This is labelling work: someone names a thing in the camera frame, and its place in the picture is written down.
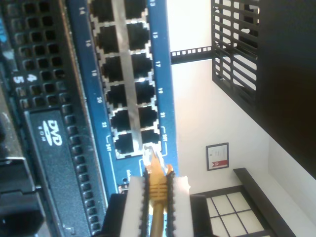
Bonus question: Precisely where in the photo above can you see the yellow network cable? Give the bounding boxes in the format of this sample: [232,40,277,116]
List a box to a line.
[143,145,173,237]

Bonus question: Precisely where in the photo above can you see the framed certificate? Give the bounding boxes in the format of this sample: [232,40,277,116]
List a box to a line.
[206,142,230,171]

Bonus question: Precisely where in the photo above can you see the black framed paper screen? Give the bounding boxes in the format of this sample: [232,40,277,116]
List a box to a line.
[190,167,316,237]

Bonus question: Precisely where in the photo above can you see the black rack server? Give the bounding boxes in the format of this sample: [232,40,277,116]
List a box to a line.
[0,0,111,237]

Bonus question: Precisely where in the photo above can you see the black lattice panel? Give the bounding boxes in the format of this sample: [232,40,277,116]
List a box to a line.
[211,0,260,109]

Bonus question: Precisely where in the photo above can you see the large black panel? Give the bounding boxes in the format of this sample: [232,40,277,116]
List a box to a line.
[256,0,316,180]

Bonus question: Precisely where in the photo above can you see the blue network switch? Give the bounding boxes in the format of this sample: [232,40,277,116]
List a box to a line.
[64,0,182,196]

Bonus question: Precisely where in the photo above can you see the black perforated rack post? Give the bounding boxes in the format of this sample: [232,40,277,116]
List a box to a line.
[170,46,213,65]

